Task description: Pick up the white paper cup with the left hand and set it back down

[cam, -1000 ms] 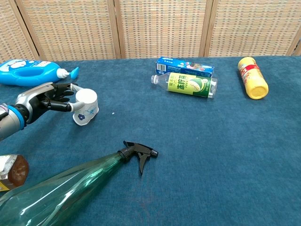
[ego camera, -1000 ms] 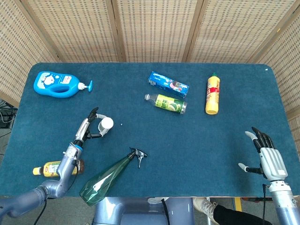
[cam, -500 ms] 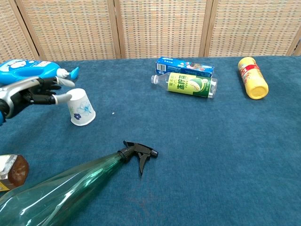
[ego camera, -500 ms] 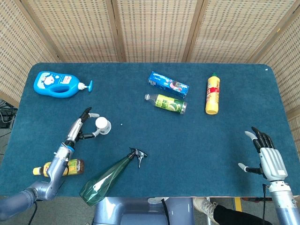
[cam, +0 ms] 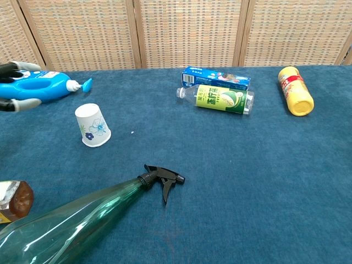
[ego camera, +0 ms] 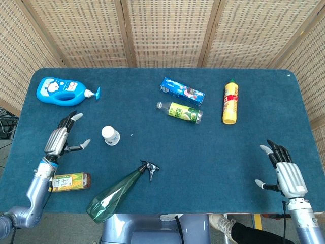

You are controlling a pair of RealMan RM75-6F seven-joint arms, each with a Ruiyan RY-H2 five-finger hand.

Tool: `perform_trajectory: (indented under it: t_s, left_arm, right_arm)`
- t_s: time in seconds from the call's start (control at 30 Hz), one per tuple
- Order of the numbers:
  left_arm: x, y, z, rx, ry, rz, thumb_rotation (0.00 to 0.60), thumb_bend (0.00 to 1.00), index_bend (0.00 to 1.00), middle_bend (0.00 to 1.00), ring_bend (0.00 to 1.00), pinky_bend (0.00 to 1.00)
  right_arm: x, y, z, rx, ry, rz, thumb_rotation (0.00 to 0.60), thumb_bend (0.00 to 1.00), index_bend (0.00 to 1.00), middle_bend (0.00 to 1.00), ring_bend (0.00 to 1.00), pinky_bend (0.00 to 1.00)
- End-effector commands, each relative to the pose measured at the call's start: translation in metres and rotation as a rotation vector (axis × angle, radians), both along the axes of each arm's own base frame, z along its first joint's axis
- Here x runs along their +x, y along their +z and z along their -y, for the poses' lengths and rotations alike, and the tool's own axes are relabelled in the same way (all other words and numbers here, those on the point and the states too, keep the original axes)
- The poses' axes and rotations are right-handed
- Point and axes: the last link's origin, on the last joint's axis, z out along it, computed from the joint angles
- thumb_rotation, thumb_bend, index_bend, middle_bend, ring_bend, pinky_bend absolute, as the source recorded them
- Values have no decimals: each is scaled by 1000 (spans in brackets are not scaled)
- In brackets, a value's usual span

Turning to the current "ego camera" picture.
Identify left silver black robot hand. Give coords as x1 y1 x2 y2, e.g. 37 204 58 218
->
44 110 91 162

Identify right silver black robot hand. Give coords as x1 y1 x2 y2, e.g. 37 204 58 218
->
254 139 308 199

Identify white paper cup green print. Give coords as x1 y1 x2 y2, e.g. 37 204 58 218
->
101 126 120 146

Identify blue pump detergent bottle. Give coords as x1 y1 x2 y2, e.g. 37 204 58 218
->
36 77 101 107

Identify black trouser leg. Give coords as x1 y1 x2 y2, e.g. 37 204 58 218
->
231 222 295 244

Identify green spray bottle black trigger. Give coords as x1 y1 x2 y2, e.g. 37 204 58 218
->
86 160 160 224

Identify white sneaker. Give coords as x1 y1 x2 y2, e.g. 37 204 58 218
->
208 213 236 242

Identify blue felt table cover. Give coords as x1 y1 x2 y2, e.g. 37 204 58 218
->
0 67 323 216

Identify yellow squeeze bottle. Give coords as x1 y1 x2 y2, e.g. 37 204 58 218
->
222 78 239 125

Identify clear bottle green label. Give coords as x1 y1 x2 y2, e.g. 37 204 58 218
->
156 101 204 125

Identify silver blue robot torso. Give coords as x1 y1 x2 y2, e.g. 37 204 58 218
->
101 213 212 244

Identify blue toothpaste box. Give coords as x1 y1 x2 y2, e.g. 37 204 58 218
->
159 77 206 107

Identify woven bamboo folding screen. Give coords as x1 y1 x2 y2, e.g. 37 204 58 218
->
0 0 325 166

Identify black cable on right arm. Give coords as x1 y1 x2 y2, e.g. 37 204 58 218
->
281 200 288 244

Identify black floor cables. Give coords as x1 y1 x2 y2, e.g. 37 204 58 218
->
0 108 20 139

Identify black cable on torso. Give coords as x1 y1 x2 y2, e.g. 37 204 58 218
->
174 215 185 244

